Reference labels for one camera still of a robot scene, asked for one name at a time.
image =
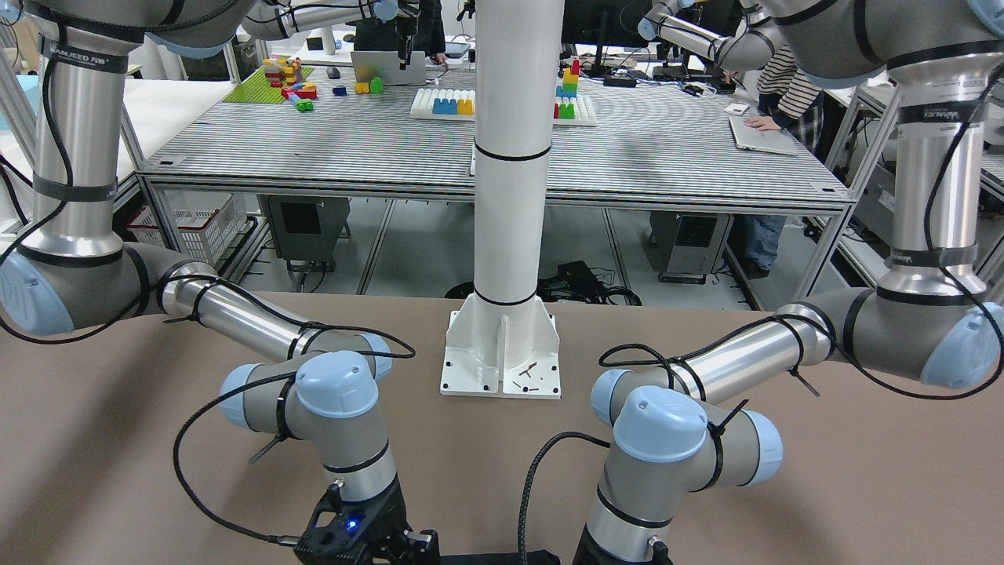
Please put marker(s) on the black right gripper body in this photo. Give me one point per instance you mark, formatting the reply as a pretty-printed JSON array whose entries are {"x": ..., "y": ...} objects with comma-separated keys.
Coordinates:
[{"x": 390, "y": 510}]

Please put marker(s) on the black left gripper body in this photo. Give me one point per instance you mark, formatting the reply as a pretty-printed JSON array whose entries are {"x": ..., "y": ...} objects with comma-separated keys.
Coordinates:
[{"x": 610, "y": 552}]

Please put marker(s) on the black t-shirt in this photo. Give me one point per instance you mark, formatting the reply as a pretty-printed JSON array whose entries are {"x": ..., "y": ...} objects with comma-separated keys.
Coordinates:
[{"x": 540, "y": 557}]

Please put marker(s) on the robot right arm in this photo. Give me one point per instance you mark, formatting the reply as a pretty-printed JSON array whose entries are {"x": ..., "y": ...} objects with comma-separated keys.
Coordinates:
[{"x": 70, "y": 271}]

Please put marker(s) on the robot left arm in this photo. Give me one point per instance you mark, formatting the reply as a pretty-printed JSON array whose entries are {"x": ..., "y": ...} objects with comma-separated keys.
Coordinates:
[{"x": 926, "y": 320}]

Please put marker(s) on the grey computer box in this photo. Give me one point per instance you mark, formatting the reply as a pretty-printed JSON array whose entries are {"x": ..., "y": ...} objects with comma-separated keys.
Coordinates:
[
  {"x": 688, "y": 245},
  {"x": 304, "y": 229}
]

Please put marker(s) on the white plastic basket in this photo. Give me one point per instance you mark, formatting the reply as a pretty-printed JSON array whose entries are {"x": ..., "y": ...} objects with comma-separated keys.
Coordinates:
[{"x": 207, "y": 222}]

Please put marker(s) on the striped aluminium work table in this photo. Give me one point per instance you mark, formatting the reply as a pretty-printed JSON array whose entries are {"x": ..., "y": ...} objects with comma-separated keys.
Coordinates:
[{"x": 654, "y": 148}]

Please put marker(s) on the white block tray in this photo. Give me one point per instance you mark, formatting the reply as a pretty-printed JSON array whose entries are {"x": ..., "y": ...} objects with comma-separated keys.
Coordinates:
[{"x": 461, "y": 105}]

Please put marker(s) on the silver laptop on table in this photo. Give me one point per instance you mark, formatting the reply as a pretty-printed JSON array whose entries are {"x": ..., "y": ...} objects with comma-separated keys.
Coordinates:
[{"x": 750, "y": 139}]

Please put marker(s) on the green lego baseplate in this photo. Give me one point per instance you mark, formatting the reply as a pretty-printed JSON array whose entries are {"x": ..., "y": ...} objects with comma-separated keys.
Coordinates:
[{"x": 275, "y": 85}]

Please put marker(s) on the open laptop in background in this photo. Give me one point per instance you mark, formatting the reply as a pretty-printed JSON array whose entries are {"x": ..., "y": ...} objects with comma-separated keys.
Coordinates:
[{"x": 386, "y": 66}]

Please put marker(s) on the person in striped shirt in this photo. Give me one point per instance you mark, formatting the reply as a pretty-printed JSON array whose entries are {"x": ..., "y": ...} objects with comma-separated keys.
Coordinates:
[{"x": 787, "y": 99}]

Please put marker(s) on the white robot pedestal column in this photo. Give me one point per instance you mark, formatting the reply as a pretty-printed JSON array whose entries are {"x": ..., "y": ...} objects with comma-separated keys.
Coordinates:
[{"x": 503, "y": 342}]

